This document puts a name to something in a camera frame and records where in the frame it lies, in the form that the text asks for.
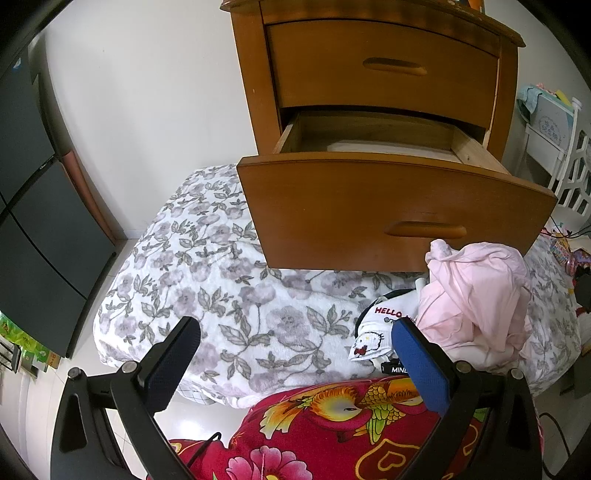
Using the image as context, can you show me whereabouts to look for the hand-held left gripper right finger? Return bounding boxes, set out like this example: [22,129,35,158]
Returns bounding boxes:
[392,316,542,480]

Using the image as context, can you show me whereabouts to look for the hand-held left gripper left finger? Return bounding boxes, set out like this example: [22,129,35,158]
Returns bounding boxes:
[51,316,201,480]

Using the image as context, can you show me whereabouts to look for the white cat-print sock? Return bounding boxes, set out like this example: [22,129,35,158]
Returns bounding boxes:
[359,290,422,334]
[348,329,394,361]

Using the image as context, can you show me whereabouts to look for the pink garment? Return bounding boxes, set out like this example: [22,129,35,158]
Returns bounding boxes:
[417,239,535,376]

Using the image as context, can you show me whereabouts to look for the grey floral blanket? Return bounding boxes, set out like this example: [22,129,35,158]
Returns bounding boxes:
[91,163,583,410]

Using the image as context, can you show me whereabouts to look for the red printed blanket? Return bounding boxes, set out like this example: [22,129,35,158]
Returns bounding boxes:
[165,375,542,480]

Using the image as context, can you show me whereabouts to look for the green packets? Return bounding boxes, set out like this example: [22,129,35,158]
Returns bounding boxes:
[0,313,62,376]

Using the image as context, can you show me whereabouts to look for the dark grey cabinet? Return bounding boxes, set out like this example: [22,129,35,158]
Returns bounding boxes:
[0,50,119,360]

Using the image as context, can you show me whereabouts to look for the colourful toys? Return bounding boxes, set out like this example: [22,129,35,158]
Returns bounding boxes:
[547,226,591,319]

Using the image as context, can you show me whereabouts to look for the white drawer liner paper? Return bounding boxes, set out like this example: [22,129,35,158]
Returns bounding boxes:
[327,140,468,163]

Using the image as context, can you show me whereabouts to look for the wooden nightstand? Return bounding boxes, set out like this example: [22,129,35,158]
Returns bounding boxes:
[220,0,528,176]

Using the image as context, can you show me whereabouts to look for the black cable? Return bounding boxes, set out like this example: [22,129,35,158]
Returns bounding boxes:
[188,431,223,480]

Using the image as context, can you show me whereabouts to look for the brown door frame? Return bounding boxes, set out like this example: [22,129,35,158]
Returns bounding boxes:
[61,151,129,241]

